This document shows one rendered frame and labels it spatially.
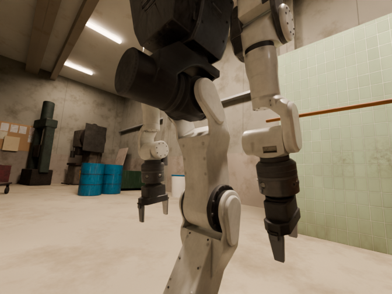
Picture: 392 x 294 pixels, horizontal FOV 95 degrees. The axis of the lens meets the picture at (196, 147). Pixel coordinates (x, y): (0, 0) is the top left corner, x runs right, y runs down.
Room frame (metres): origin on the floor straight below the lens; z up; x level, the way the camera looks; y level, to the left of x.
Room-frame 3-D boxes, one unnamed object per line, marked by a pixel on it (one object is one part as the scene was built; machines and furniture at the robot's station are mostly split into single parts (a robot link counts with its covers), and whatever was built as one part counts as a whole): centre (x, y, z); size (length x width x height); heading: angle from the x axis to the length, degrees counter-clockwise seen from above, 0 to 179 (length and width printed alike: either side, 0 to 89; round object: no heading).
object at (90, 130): (8.11, 5.02, 1.41); 1.45 x 1.29 x 2.82; 136
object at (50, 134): (7.11, 6.14, 1.67); 1.09 x 0.88 x 3.35; 46
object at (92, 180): (5.36, 2.70, 0.44); 1.19 x 0.73 x 0.87; 135
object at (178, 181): (5.60, 0.45, 0.32); 0.55 x 0.53 x 0.65; 46
